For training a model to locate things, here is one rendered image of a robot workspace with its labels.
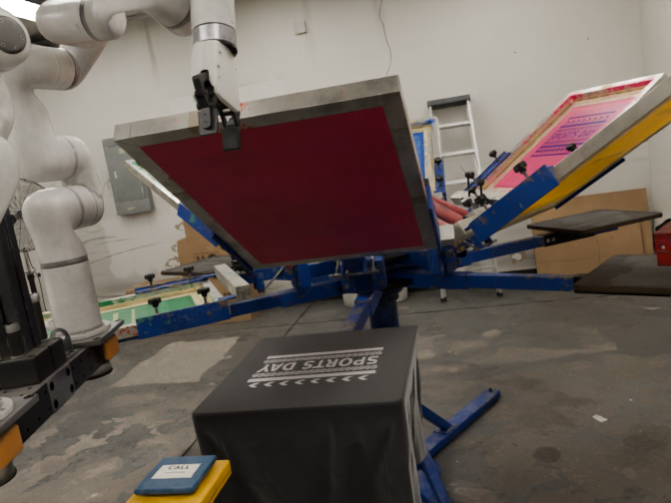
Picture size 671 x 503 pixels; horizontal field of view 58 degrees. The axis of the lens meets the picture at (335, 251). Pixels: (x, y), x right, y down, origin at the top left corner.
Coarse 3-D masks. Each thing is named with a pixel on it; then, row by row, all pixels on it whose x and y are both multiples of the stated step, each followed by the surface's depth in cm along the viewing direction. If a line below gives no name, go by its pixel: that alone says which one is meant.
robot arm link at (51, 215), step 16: (48, 192) 122; (64, 192) 125; (80, 192) 128; (32, 208) 120; (48, 208) 120; (64, 208) 122; (80, 208) 126; (96, 208) 131; (32, 224) 121; (48, 224) 121; (64, 224) 122; (80, 224) 128; (32, 240) 124; (48, 240) 122; (64, 240) 123; (80, 240) 126; (48, 256) 122; (64, 256) 123; (80, 256) 125
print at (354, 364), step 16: (304, 352) 153; (320, 352) 151; (336, 352) 149; (352, 352) 148; (368, 352) 146; (272, 368) 145; (288, 368) 143; (304, 368) 142; (320, 368) 140; (336, 368) 138; (352, 368) 137; (368, 368) 135; (256, 384) 136; (272, 384) 135; (288, 384) 133
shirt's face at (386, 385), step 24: (288, 336) 169; (312, 336) 166; (336, 336) 162; (360, 336) 159; (384, 336) 156; (408, 336) 153; (264, 360) 152; (384, 360) 139; (240, 384) 138; (312, 384) 131; (336, 384) 129; (360, 384) 127; (384, 384) 125; (216, 408) 126; (240, 408) 124; (264, 408) 122
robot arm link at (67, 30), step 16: (48, 0) 112; (64, 0) 110; (80, 0) 109; (48, 16) 111; (64, 16) 110; (48, 32) 113; (64, 32) 112; (80, 32) 111; (64, 48) 125; (80, 48) 123; (96, 48) 123; (80, 64) 125; (80, 80) 127
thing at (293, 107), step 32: (288, 96) 115; (320, 96) 113; (352, 96) 111; (384, 96) 110; (128, 128) 122; (160, 128) 120; (192, 128) 118; (416, 160) 132; (416, 192) 146; (352, 256) 184
